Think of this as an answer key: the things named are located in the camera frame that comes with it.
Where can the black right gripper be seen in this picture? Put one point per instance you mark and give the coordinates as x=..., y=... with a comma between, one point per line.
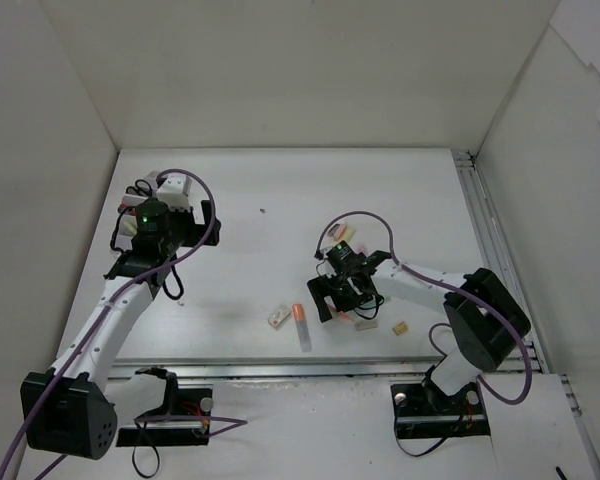
x=323, y=293

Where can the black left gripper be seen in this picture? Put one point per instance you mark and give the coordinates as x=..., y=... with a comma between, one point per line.
x=203, y=227

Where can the twin orange yellow highlighter pack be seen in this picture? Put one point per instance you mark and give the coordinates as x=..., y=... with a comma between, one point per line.
x=340, y=315

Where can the black handled scissors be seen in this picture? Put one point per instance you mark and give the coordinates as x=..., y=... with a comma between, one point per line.
x=141, y=187

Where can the yellow highlighter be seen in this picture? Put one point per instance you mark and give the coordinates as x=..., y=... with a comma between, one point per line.
x=348, y=234

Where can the orange cap highlighter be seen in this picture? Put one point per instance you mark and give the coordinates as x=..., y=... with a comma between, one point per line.
x=301, y=327

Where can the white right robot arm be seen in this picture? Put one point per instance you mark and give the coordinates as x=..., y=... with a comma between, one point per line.
x=485, y=320

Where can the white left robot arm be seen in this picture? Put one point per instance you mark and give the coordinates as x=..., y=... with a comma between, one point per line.
x=67, y=409

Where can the white compartment organizer box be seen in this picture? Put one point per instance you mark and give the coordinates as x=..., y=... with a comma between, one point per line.
x=128, y=225

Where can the white eraser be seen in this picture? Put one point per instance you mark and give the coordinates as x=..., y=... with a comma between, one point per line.
x=365, y=325

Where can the pink mini stapler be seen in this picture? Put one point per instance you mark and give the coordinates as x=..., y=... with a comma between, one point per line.
x=336, y=230

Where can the small tan staples box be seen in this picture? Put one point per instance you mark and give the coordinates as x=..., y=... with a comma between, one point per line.
x=400, y=328

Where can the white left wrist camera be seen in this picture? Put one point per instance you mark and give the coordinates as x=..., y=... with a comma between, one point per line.
x=174, y=192

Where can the aluminium rail frame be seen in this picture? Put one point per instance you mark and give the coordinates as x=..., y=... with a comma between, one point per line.
x=273, y=204

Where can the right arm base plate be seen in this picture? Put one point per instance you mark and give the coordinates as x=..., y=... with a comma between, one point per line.
x=421, y=414

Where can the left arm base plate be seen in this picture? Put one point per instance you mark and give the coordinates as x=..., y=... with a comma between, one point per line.
x=192, y=401

